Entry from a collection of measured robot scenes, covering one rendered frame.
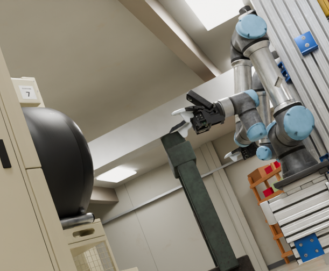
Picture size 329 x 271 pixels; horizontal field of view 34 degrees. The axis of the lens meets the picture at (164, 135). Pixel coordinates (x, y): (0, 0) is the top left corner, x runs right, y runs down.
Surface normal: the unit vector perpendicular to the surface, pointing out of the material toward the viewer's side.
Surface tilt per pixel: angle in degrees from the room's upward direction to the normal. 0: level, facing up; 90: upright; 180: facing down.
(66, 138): 84
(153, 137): 90
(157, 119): 90
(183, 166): 89
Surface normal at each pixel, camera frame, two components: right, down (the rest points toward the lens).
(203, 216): -0.05, -0.29
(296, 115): 0.14, -0.19
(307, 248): -0.32, -0.14
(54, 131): 0.60, -0.62
